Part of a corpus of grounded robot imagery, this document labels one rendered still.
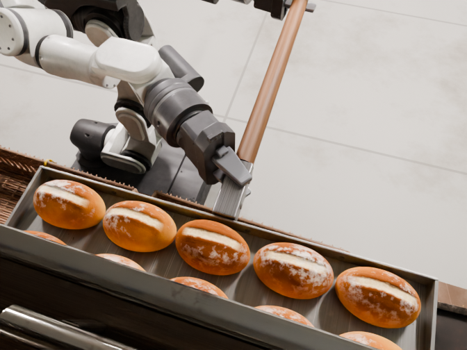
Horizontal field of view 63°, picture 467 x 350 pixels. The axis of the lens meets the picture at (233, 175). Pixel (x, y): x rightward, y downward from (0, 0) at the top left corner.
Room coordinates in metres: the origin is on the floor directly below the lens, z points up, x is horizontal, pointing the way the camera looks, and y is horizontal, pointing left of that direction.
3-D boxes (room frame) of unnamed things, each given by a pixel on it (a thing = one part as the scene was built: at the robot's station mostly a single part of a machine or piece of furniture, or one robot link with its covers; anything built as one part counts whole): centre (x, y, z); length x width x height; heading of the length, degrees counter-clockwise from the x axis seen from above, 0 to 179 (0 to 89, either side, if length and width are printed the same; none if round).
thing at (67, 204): (0.23, 0.22, 1.21); 0.10 x 0.07 x 0.05; 73
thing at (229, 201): (0.25, 0.00, 1.19); 0.09 x 0.04 x 0.03; 163
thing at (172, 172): (0.95, 0.42, 0.19); 0.64 x 0.52 x 0.33; 72
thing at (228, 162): (0.28, 0.00, 1.22); 0.06 x 0.03 x 0.02; 38
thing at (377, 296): (0.11, -0.17, 1.21); 0.10 x 0.07 x 0.05; 72
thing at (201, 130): (0.35, 0.05, 1.19); 0.12 x 0.10 x 0.13; 38
